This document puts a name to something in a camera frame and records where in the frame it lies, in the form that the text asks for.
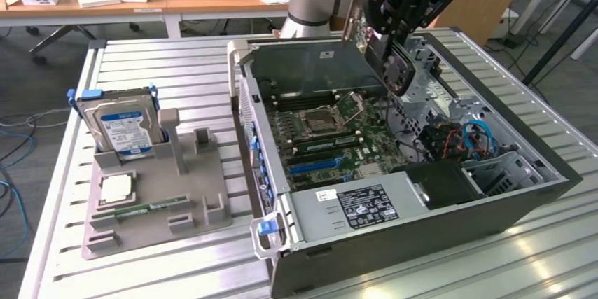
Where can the low-profile Nvidia graphics card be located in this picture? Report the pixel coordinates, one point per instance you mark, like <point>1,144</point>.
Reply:
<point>400,75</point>

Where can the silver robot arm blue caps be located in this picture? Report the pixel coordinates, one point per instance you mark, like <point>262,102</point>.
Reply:
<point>309,1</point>

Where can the wooden cabinet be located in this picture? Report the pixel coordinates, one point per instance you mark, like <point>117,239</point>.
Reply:
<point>487,1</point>

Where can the metal drive cage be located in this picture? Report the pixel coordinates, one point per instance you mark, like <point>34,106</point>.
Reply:
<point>425,103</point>

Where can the metal socket cover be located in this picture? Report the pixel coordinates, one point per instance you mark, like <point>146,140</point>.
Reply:
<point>352,108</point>

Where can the metal CPU socket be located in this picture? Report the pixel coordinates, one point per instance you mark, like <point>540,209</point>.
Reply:
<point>322,122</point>

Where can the black stand pole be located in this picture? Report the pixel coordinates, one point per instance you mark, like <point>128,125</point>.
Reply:
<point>559,38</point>

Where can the installed RAM stick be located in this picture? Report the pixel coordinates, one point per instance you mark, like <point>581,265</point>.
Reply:
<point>328,144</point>

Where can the green Dell motherboard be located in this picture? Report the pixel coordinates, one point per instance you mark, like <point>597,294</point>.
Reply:
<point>369,159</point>

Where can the blue expansion slot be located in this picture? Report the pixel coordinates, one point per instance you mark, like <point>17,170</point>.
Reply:
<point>316,166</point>

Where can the metal disk bay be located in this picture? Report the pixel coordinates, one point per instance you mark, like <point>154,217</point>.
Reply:
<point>509,173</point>

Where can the grey power supply unit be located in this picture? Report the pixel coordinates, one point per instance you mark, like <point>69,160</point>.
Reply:
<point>356,204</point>

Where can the open Dell PC case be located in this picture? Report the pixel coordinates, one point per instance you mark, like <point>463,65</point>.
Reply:
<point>421,243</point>

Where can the blue case release latch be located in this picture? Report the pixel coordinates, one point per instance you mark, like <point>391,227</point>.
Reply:
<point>266,228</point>

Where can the hard disk in blue caddy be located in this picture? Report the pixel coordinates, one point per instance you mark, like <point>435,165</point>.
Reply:
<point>124,127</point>

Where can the grey plastic parts rack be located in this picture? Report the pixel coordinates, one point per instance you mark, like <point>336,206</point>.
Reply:
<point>154,190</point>

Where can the black office chair base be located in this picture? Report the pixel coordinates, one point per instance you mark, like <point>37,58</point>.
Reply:
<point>61,41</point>

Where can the silver CPU chip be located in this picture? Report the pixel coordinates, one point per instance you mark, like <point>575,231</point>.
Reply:
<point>117,188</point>

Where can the green RAM stick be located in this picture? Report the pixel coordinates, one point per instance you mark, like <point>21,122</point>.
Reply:
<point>136,209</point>

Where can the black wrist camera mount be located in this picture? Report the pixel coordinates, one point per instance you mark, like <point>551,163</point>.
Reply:
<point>378,12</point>

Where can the black chassis intrusion switch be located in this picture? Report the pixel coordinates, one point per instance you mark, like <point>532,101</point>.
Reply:
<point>257,98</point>

